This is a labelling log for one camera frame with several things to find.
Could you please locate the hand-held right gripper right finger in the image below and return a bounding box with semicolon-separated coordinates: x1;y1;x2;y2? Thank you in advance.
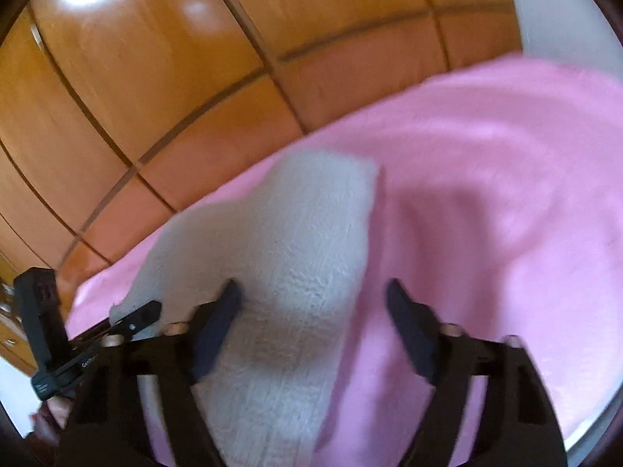
386;277;570;467

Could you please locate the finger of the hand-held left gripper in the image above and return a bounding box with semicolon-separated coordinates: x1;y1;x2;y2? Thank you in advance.
68;300;163;349

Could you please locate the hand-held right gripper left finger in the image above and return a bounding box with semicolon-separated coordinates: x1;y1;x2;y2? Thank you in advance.
53;278;243;467

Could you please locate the white knitted garment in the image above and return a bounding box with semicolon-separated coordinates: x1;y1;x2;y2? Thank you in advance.
109;151;380;467

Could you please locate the person's left hand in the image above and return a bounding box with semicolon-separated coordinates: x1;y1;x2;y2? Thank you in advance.
29;395;74;448

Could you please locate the wooden drawer chest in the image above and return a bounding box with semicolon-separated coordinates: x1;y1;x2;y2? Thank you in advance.
0;250;40;375

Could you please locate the pink blanket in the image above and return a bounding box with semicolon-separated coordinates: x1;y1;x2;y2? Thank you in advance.
63;56;623;467

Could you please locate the wooden wardrobe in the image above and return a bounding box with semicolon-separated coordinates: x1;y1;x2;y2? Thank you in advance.
0;0;524;370

